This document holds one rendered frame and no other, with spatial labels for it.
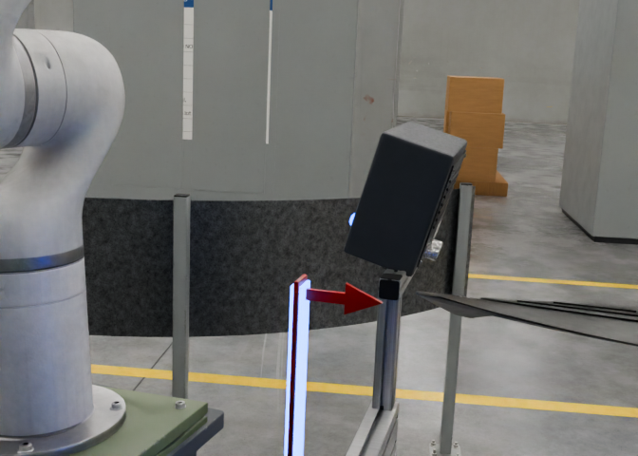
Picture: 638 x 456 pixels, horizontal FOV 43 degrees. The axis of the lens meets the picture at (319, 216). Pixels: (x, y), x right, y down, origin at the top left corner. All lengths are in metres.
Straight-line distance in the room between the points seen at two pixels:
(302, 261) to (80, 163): 1.55
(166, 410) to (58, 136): 0.33
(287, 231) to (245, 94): 4.35
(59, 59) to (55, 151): 0.10
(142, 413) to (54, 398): 0.11
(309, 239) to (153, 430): 1.51
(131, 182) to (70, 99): 6.10
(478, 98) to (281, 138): 2.73
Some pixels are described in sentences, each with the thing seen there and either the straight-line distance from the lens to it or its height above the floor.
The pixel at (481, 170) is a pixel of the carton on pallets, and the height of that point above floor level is 0.26.
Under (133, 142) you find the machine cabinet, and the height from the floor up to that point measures 0.60.
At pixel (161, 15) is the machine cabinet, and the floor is 1.64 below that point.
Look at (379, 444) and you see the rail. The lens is 1.10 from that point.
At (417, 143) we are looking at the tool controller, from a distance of 1.15.
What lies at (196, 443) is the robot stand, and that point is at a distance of 0.95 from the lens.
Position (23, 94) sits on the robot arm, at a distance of 0.82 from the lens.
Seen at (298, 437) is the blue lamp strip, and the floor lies 1.07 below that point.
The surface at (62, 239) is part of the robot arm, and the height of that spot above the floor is 1.16.
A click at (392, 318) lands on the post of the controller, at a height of 1.00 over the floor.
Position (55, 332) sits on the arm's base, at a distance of 0.87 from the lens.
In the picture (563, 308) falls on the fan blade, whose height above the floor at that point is 1.19.
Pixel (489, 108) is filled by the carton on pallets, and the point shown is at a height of 0.92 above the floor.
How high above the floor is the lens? 1.35
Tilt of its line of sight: 11 degrees down
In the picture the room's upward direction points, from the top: 2 degrees clockwise
